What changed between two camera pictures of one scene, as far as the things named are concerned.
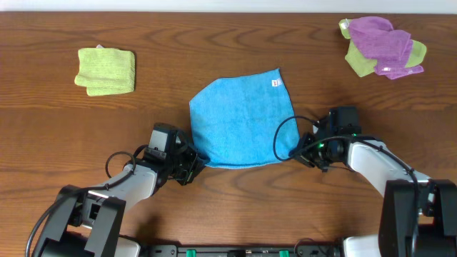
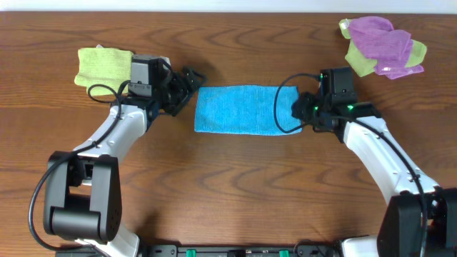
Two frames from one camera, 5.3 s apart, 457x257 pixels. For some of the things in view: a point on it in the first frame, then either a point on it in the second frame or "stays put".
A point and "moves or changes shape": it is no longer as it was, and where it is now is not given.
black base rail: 275,250 stays put
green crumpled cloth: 362,65 stays put
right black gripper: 308,138 -> 302,103
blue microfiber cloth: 234,119 moves or changes shape
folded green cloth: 106,71 stays put
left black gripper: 191,164 -> 179,90
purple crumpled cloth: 390,48 stays put
